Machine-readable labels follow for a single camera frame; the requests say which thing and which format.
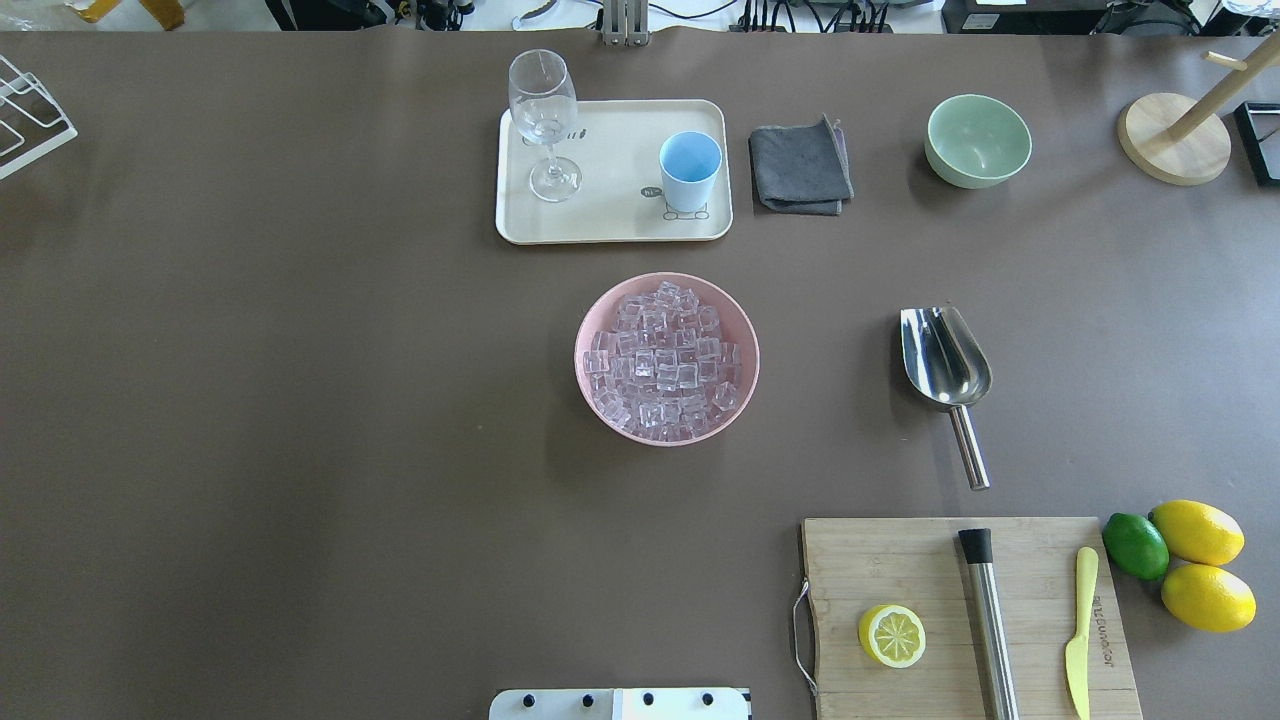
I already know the pink bowl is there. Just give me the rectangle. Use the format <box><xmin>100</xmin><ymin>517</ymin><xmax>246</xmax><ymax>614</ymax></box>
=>
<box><xmin>573</xmin><ymin>272</ymin><xmax>762</xmax><ymax>447</ymax></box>

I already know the pile of clear ice cubes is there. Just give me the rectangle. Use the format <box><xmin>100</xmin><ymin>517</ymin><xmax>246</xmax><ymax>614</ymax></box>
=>
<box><xmin>582</xmin><ymin>281</ymin><xmax>742</xmax><ymax>443</ymax></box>

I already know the stainless steel ice scoop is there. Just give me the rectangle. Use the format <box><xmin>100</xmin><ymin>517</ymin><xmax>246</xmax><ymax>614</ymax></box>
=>
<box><xmin>899</xmin><ymin>306</ymin><xmax>992</xmax><ymax>491</ymax></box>

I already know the light blue plastic cup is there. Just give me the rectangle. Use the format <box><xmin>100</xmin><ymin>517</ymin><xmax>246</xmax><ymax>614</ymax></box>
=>
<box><xmin>659</xmin><ymin>131</ymin><xmax>722</xmax><ymax>213</ymax></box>

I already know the wooden cup tree stand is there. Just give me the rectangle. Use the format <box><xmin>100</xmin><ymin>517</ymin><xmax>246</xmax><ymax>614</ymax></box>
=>
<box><xmin>1116</xmin><ymin>33</ymin><xmax>1279</xmax><ymax>186</ymax></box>

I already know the cream rectangular serving tray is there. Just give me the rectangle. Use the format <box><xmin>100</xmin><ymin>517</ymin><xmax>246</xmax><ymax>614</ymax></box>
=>
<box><xmin>495</xmin><ymin>99</ymin><xmax>733</xmax><ymax>245</ymax></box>

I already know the grey folded cloth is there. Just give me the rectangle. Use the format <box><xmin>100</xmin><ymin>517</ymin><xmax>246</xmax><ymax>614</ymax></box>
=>
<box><xmin>748</xmin><ymin>115</ymin><xmax>854</xmax><ymax>217</ymax></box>

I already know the clear wine glass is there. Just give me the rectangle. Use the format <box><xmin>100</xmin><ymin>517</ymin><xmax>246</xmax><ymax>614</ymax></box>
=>
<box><xmin>508</xmin><ymin>49</ymin><xmax>581</xmax><ymax>202</ymax></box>

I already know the wooden cutting board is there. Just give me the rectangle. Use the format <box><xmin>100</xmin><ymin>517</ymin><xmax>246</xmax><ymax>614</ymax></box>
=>
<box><xmin>803</xmin><ymin>518</ymin><xmax>1105</xmax><ymax>719</ymax></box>

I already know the half lemon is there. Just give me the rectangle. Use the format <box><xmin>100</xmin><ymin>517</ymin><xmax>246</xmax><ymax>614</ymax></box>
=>
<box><xmin>858</xmin><ymin>603</ymin><xmax>927</xmax><ymax>669</ymax></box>

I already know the green ceramic bowl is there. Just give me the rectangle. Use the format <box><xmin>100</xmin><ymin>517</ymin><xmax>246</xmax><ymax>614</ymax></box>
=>
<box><xmin>924</xmin><ymin>94</ymin><xmax>1033</xmax><ymax>190</ymax></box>

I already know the yellow plastic knife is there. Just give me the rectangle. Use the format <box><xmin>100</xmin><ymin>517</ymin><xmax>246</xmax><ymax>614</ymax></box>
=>
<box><xmin>1064</xmin><ymin>546</ymin><xmax>1100</xmax><ymax>719</ymax></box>

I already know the steel muddler black tip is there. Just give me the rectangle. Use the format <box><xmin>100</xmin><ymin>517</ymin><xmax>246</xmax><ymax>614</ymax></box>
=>
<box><xmin>957</xmin><ymin>528</ymin><xmax>1021</xmax><ymax>719</ymax></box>

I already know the green lime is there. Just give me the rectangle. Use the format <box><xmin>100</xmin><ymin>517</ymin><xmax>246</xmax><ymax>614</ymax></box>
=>
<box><xmin>1102</xmin><ymin>512</ymin><xmax>1170</xmax><ymax>582</ymax></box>

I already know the upper yellow lemon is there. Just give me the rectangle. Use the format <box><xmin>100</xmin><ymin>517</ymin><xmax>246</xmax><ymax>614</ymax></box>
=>
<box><xmin>1148</xmin><ymin>498</ymin><xmax>1245</xmax><ymax>566</ymax></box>

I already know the yellow lemon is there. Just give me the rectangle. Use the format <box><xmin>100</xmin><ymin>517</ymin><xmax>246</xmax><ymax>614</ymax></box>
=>
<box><xmin>1148</xmin><ymin>498</ymin><xmax>1245</xmax><ymax>566</ymax></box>
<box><xmin>1160</xmin><ymin>564</ymin><xmax>1257</xmax><ymax>633</ymax></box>

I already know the lower yellow lemon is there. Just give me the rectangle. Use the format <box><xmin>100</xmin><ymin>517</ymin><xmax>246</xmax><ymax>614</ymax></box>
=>
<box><xmin>1160</xmin><ymin>564</ymin><xmax>1257</xmax><ymax>633</ymax></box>

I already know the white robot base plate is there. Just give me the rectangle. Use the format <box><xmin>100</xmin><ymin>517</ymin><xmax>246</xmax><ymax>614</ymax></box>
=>
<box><xmin>488</xmin><ymin>685</ymin><xmax>753</xmax><ymax>719</ymax></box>

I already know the white wire dish rack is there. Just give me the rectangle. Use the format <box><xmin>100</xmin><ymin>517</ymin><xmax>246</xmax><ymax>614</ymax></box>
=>
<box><xmin>1</xmin><ymin>56</ymin><xmax>78</xmax><ymax>179</ymax></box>

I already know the black frame tray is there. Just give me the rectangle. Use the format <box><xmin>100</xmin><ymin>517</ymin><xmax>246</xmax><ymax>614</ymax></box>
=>
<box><xmin>1233</xmin><ymin>101</ymin><xmax>1279</xmax><ymax>188</ymax></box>

